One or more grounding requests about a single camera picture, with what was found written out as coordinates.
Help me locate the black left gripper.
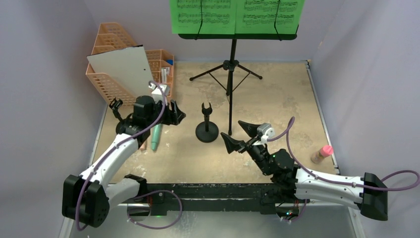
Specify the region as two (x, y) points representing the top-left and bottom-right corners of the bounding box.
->
(146, 98), (184, 128)

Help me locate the mint green toy microphone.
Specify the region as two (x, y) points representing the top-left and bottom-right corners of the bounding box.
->
(151, 124), (162, 152)

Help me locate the black round microphone stand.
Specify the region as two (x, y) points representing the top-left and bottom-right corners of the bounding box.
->
(109, 98), (132, 133)

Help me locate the black music stand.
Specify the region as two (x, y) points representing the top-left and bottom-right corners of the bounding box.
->
(179, 33), (297, 135)

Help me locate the green sheet music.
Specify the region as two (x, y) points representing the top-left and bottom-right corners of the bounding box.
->
(169, 0), (237, 35)
(235, 0), (305, 34)

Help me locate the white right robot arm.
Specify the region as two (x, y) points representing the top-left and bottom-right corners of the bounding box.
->
(220, 120), (388, 221)

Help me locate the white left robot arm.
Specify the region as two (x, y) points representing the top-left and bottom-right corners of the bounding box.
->
(62, 96), (186, 231)

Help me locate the white marker tube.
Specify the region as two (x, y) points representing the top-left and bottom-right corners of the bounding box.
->
(161, 67), (170, 83)

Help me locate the grey folder board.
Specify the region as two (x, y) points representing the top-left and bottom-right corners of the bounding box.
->
(87, 45), (153, 98)

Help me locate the pink round object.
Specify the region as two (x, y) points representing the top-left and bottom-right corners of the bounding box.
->
(311, 145), (334, 164)

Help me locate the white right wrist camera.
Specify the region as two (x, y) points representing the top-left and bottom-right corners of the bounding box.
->
(254, 123), (275, 145)

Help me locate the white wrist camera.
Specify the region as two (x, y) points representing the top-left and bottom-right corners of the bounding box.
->
(254, 123), (275, 145)
(149, 81), (170, 104)

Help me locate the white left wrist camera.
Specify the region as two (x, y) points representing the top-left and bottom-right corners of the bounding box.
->
(149, 81), (170, 104)

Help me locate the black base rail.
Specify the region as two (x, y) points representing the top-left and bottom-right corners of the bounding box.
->
(128, 182), (311, 218)

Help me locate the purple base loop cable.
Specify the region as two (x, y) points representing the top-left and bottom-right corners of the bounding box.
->
(127, 189), (183, 231)

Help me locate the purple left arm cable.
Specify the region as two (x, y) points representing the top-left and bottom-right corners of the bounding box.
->
(74, 80), (167, 232)

